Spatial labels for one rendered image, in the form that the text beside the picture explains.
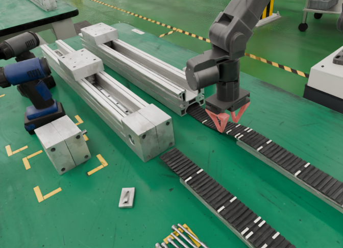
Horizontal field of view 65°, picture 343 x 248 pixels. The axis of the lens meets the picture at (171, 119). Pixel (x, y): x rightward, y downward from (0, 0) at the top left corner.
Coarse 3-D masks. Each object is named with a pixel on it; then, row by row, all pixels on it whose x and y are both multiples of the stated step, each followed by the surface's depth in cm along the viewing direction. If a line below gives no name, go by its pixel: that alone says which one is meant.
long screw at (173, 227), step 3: (174, 225) 54; (171, 228) 54; (174, 228) 53; (177, 231) 53; (180, 231) 53; (180, 234) 52; (183, 234) 52; (183, 237) 52; (186, 237) 52; (186, 240) 51; (189, 240) 51; (189, 243) 51; (192, 243) 51; (192, 246) 50; (195, 246) 50
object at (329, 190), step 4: (332, 180) 56; (336, 180) 55; (328, 184) 55; (332, 184) 55; (336, 184) 55; (340, 184) 54; (324, 188) 54; (328, 188) 54; (332, 188) 54; (336, 188) 54; (324, 192) 53; (328, 192) 53; (332, 192) 53; (328, 196) 53
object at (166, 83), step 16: (96, 48) 121; (112, 48) 120; (128, 48) 111; (112, 64) 113; (128, 64) 99; (144, 64) 105; (160, 64) 96; (128, 80) 106; (144, 80) 94; (160, 80) 86; (176, 80) 91; (160, 96) 89; (176, 96) 82; (192, 96) 84; (176, 112) 85
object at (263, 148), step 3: (267, 141) 66; (270, 141) 66; (264, 144) 65; (267, 144) 65; (270, 144) 65; (273, 144) 65; (258, 147) 65; (261, 147) 64; (264, 147) 65; (267, 147) 64; (270, 147) 65; (258, 150) 64; (261, 150) 64; (264, 150) 64; (267, 150) 64; (261, 153) 64
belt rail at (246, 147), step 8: (240, 144) 70; (256, 152) 67; (264, 160) 65; (280, 168) 62; (288, 176) 61; (304, 184) 58; (312, 192) 57; (320, 192) 56; (328, 200) 54; (336, 208) 54
